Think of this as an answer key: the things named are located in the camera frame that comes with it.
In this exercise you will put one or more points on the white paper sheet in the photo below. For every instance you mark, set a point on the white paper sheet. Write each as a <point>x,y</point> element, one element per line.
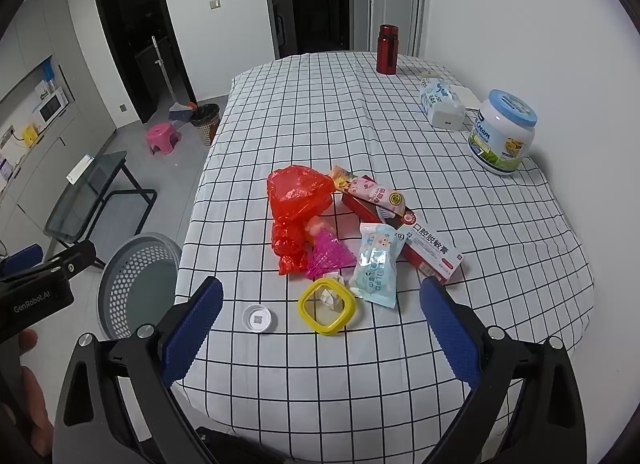
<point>80,168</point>

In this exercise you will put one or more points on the red metal bottle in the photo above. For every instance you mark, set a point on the red metal bottle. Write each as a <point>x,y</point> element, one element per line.
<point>387,51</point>

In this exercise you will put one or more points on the pink plastic stool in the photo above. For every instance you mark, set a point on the pink plastic stool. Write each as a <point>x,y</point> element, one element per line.
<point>162,136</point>

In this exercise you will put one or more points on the blue dustpan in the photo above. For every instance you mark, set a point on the blue dustpan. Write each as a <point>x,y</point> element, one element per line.
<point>180,112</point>

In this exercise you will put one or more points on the red plastic bag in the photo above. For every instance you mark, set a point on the red plastic bag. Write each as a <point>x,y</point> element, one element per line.
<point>295,194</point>

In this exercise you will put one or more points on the pink printed snack wrapper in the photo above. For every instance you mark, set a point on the pink printed snack wrapper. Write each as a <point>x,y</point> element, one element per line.
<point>372,191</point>

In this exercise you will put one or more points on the red and white carton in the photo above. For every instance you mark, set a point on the red and white carton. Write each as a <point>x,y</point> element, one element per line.
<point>432,251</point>

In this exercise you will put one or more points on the grey cabinets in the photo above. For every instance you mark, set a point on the grey cabinets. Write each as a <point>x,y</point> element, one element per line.
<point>50,18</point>

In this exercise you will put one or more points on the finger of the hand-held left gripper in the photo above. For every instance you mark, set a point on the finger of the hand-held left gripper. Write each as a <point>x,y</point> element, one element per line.
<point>75,259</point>

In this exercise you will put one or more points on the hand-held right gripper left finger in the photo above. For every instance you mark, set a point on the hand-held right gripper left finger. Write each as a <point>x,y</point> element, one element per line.
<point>192,331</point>

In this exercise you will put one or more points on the white bottle cap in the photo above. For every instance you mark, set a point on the white bottle cap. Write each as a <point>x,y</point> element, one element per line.
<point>259,319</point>

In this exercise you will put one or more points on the wicker waste bin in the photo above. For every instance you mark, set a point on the wicker waste bin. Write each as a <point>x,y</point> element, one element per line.
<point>205,126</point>

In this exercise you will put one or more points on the peach pink toy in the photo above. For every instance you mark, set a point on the peach pink toy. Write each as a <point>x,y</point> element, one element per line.
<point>315,226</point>

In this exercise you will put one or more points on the checked white tablecloth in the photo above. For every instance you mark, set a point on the checked white tablecloth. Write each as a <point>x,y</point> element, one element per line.
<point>310,118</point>

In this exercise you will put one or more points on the dark blue object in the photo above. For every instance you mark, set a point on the dark blue object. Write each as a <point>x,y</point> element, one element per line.
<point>20,259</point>

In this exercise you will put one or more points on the yellow box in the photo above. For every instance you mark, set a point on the yellow box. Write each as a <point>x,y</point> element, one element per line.
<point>31,133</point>

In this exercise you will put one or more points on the glass side table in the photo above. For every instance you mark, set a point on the glass side table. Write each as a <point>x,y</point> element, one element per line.
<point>85,194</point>

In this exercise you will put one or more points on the blue printed tissue pack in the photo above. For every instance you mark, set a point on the blue printed tissue pack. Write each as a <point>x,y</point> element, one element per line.
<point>440,101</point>

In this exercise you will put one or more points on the white jar with blue lid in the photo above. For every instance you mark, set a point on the white jar with blue lid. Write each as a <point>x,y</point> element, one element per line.
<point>502,133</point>

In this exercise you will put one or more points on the white microwave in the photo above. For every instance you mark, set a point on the white microwave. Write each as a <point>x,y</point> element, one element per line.
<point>50,107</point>

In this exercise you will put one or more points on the grey perforated basket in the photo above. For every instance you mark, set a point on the grey perforated basket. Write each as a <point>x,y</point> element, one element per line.
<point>135,284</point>

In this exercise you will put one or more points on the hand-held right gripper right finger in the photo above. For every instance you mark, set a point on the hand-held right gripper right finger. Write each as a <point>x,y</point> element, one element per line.
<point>450,334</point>

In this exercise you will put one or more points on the light blue wipes packet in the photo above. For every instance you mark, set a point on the light blue wipes packet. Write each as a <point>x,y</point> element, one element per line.
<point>377,264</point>

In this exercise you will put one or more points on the person's left hand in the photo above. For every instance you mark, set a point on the person's left hand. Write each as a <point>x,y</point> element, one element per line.
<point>37,409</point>

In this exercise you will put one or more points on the pink mesh net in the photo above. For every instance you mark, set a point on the pink mesh net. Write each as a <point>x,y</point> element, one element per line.
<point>330,254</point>

